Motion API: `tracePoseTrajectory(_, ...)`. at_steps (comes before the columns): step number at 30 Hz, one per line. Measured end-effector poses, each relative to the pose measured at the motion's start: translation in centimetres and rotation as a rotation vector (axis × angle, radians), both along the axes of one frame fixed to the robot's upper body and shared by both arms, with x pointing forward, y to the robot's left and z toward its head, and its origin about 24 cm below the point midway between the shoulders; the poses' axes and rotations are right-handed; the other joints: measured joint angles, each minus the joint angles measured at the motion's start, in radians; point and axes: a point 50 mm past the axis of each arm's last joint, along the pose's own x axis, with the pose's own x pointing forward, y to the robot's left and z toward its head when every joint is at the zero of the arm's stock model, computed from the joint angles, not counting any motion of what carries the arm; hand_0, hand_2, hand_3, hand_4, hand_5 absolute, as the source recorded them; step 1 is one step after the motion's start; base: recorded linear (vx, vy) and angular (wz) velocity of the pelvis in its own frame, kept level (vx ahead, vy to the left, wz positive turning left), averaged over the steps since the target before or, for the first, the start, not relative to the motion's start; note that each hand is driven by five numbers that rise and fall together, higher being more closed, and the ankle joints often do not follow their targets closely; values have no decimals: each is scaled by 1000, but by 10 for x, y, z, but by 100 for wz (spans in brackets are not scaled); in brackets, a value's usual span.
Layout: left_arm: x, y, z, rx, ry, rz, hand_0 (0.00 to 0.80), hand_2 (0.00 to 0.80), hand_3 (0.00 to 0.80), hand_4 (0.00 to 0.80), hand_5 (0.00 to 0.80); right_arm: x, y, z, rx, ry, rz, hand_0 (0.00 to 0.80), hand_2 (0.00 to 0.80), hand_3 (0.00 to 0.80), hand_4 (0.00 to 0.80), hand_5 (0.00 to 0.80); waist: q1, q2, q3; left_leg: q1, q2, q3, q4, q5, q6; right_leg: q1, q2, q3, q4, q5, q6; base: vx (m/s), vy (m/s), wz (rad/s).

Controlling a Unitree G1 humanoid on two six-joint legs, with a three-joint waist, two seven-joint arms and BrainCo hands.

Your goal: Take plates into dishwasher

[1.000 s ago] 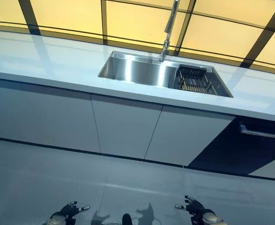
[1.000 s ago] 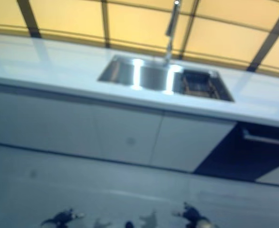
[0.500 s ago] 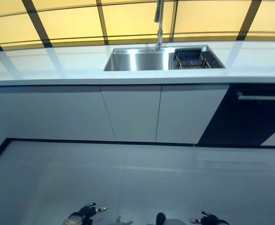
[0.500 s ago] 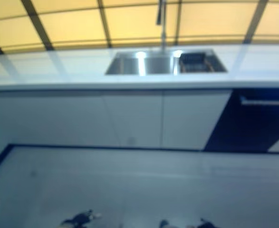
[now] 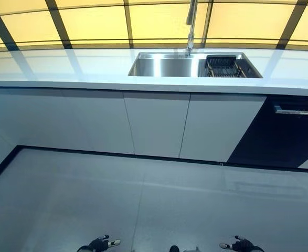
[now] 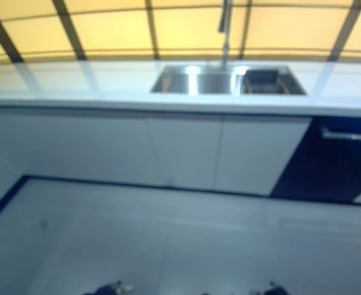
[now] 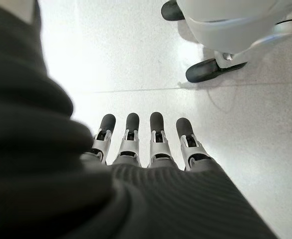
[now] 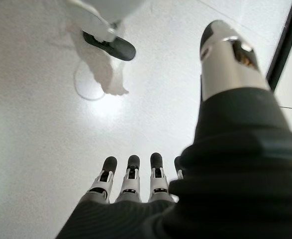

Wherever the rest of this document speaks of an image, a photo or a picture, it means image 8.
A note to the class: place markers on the dark robot right hand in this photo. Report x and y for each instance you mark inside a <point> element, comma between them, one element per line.
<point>230,189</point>

